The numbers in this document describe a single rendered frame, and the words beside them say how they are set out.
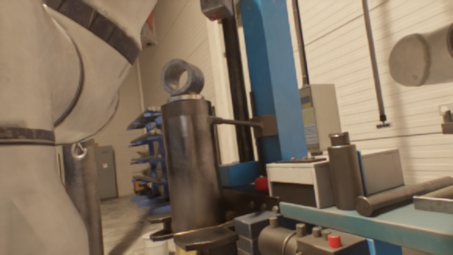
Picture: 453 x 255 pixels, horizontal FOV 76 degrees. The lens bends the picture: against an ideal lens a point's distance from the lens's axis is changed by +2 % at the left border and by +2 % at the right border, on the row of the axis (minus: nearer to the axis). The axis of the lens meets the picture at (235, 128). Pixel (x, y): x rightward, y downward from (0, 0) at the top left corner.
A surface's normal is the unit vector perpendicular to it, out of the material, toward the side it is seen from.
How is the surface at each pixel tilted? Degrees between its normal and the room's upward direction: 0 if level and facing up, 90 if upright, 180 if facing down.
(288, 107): 90
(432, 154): 90
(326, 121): 90
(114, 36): 115
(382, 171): 90
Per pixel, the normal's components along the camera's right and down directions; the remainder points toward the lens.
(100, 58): 0.78, 0.26
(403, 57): -0.99, 0.04
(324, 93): 0.48, -0.12
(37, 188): 0.94, -0.35
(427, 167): -0.87, 0.08
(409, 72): -0.96, 0.26
